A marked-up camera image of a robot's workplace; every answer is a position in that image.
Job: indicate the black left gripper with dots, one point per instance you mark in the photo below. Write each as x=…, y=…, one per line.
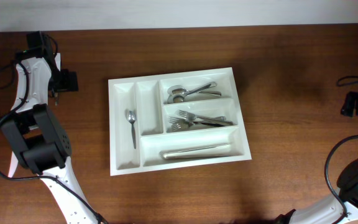
x=69, y=81

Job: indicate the small metal spoon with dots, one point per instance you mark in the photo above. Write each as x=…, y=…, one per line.
x=131, y=118
x=56, y=98

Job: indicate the white plastic knife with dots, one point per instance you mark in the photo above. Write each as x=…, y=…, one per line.
x=13, y=165

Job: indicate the metal fork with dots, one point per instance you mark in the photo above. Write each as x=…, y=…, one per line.
x=192, y=117
x=175, y=120
x=186, y=126

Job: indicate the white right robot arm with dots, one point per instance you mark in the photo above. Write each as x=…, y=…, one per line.
x=341, y=206

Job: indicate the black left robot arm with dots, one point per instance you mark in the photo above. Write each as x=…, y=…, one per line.
x=38, y=141

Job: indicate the white plastic cutlery tray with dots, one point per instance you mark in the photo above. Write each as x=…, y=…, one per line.
x=147, y=97

